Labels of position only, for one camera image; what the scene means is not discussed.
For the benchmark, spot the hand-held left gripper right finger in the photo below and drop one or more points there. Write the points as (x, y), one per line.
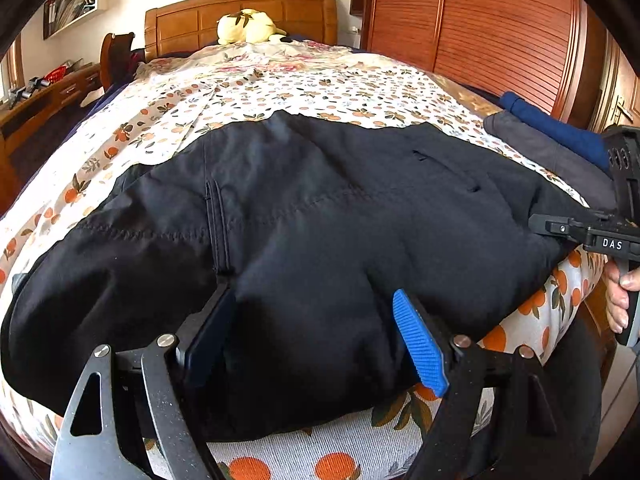
(420, 345)

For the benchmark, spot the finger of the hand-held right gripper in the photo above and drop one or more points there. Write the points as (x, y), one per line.
(555, 227)

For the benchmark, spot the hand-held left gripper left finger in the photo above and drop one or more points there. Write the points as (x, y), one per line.
(210, 340)

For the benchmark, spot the black coat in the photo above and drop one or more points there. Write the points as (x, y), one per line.
(310, 220)

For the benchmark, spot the person's right hand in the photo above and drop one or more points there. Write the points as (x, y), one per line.
(615, 305)

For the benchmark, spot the folded grey cloth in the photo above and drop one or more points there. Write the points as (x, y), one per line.
(545, 152)

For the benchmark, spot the folded blue cloth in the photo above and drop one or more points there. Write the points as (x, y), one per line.
(565, 130)

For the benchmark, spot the tan bed cover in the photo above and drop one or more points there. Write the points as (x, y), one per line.
(470, 97)

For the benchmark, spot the wooden louvred wardrobe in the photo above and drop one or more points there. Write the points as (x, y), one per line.
(490, 25)

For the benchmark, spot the orange print blanket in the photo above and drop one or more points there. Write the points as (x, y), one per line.
(320, 90)

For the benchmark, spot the wooden desk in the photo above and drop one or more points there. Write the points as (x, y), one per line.
(30, 125)

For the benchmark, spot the pink floral blanket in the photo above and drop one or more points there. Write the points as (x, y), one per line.
(250, 57)

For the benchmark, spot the wooden chair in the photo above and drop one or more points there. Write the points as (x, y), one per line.
(115, 57)

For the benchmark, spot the black gadget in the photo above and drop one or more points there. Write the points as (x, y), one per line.
(39, 85)
(19, 96)

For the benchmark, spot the red basket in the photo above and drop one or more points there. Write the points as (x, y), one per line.
(56, 74)

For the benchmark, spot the yellow plush toy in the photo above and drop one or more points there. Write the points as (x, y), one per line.
(250, 27)

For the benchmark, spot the wooden bed headboard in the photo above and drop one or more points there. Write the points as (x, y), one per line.
(300, 15)

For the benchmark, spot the window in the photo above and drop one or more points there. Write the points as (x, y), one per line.
(12, 70)

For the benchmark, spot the row of books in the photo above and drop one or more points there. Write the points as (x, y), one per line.
(67, 10)

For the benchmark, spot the white wall shelf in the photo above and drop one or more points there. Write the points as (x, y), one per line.
(95, 0)

